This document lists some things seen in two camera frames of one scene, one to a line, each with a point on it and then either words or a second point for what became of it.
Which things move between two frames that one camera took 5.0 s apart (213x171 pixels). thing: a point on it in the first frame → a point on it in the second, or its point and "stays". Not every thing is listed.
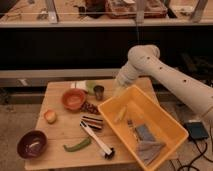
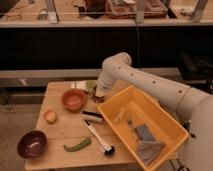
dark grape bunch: x=85 y=106 → x=98 y=99
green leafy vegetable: x=90 y=84 stays
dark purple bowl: x=32 y=144 stays
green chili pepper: x=77 y=147 stays
